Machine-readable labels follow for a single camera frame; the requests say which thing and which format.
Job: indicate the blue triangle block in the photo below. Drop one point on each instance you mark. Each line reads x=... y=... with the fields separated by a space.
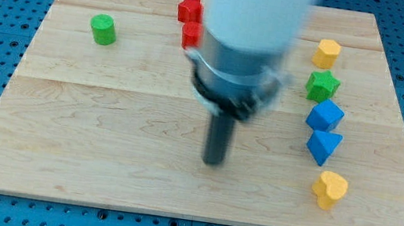
x=322 y=145

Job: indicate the yellow hexagon block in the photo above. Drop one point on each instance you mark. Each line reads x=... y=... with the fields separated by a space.
x=326 y=54

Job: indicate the light wooden board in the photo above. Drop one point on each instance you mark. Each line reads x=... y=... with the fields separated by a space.
x=117 y=127

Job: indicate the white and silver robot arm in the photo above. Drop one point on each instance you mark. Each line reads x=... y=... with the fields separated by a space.
x=238 y=64

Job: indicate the green cylinder block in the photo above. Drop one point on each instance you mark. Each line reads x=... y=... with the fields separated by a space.
x=103 y=29

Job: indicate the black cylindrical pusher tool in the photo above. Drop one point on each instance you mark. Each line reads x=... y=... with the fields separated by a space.
x=219 y=134

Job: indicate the green star block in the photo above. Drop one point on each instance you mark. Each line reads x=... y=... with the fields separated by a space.
x=321 y=86

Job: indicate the red star block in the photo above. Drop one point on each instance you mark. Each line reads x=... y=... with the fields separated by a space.
x=190 y=11

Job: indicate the blue cube block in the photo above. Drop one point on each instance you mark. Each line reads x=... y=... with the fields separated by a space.
x=325 y=116

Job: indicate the yellow heart block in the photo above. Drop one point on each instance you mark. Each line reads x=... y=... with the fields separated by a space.
x=329 y=188

